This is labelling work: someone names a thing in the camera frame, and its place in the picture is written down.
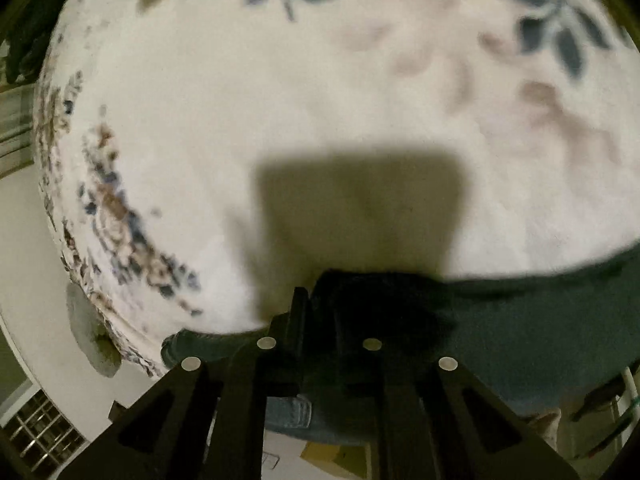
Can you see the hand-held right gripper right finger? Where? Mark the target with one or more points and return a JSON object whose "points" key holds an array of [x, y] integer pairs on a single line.
{"points": [[395, 410]]}

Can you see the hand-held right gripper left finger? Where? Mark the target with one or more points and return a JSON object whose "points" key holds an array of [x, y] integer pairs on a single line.
{"points": [[296, 321]]}

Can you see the dark blue denim pants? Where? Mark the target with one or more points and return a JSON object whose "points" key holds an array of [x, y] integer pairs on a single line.
{"points": [[520, 340]]}

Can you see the cardboard box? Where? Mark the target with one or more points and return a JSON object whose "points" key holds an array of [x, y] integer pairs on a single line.
{"points": [[334, 456]]}

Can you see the grey fluffy slipper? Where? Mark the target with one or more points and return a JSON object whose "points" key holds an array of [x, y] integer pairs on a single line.
{"points": [[92, 332]]}

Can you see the white floral blanket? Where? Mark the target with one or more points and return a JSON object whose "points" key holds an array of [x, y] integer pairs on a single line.
{"points": [[325, 110]]}

